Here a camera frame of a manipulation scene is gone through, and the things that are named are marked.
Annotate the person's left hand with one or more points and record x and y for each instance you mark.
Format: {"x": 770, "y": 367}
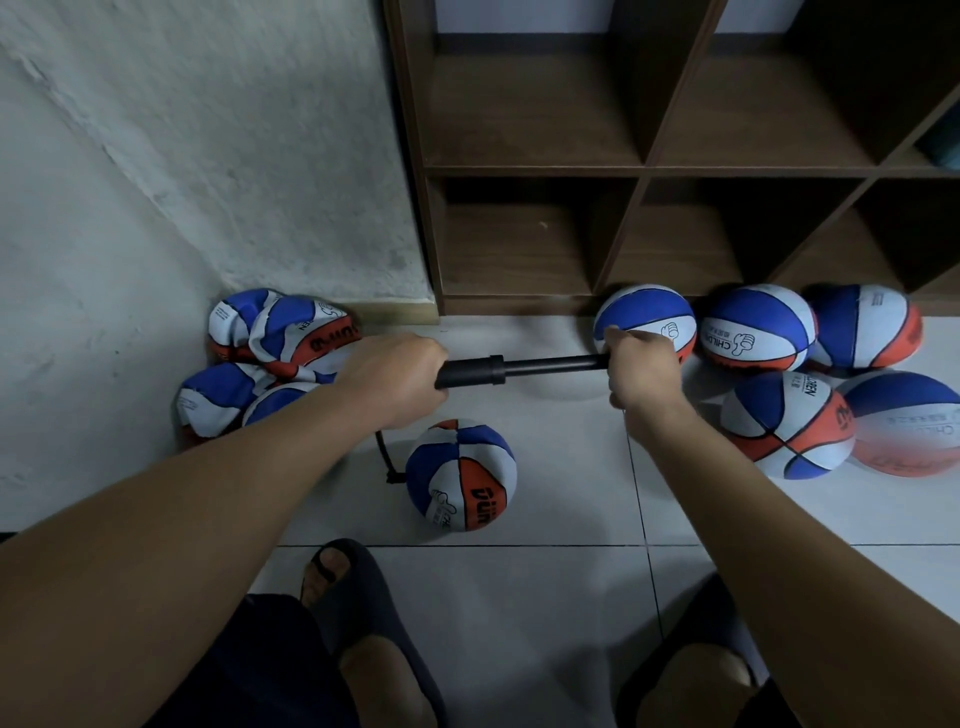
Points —
{"x": 390, "y": 380}

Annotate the person's right hand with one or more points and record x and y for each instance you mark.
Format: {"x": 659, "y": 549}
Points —
{"x": 645, "y": 383}

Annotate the blue white red basketball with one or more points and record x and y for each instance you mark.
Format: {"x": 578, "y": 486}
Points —
{"x": 228, "y": 320}
{"x": 308, "y": 338}
{"x": 758, "y": 327}
{"x": 905, "y": 425}
{"x": 278, "y": 402}
{"x": 867, "y": 327}
{"x": 462, "y": 477}
{"x": 210, "y": 398}
{"x": 788, "y": 425}
{"x": 645, "y": 308}

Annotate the black hand pump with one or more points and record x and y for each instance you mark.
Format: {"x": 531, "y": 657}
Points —
{"x": 473, "y": 371}

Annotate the brown wooden cubby shelf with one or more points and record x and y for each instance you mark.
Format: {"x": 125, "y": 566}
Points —
{"x": 525, "y": 120}

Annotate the person's right forearm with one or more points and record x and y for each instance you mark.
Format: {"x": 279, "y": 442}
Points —
{"x": 818, "y": 578}

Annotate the person's left forearm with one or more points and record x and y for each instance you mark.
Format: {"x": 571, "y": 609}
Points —
{"x": 143, "y": 578}

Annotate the person's left foot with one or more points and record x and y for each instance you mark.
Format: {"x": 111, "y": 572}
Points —
{"x": 387, "y": 687}

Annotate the black sandal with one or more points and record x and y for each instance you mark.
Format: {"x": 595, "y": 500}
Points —
{"x": 360, "y": 596}
{"x": 705, "y": 618}

